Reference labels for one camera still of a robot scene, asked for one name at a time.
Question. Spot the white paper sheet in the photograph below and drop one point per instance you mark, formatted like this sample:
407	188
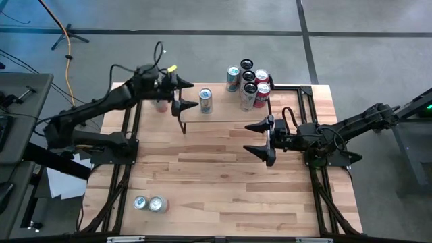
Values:
64	185

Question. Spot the black frame beam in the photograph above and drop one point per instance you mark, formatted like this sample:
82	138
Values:
185	240

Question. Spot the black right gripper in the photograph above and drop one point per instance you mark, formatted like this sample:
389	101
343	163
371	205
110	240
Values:
283	138

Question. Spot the black metal clamp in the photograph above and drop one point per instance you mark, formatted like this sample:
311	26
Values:
28	90

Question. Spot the black table clamp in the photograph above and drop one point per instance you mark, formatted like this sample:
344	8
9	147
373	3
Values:
271	81

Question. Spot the grey metal cart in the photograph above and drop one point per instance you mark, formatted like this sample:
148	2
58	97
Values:
405	141

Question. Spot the slim blue striped can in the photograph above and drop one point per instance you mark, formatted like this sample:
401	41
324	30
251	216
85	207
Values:
233	81

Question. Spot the black diagonal beam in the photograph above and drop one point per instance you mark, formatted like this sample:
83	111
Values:
54	160

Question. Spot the silver orange can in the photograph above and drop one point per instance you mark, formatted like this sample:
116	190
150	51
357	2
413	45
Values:
156	204
162	107

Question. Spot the red Fanta can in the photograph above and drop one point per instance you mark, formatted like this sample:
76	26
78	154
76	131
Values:
262	96
261	75

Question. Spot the slim silver Celsius can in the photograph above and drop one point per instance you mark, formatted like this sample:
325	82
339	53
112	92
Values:
249	99
248	76
246	64

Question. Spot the slim silver can blue tab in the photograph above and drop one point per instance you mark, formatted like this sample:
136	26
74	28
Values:
205	103
140	202

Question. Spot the black tripod stand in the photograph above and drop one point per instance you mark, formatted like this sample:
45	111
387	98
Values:
69	33

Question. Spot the black aluminium crossbar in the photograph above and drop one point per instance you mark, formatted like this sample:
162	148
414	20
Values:
290	88

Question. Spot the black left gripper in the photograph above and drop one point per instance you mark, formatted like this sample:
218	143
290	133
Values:
155	84

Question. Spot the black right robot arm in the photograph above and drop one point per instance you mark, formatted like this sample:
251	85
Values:
354	123

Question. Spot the silver metal bracket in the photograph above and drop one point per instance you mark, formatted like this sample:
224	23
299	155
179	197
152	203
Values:
125	239
314	240

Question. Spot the yellow tag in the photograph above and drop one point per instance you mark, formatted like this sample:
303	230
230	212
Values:
172	68

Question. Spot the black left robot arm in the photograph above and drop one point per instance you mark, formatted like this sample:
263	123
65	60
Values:
94	104

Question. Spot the black knob clamp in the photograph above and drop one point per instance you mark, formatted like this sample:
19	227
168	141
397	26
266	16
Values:
69	147

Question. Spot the grey side table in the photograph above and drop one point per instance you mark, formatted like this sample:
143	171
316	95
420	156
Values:
33	81
17	175

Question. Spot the dark tablet device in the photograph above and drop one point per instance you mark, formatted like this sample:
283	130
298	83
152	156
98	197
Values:
4	133

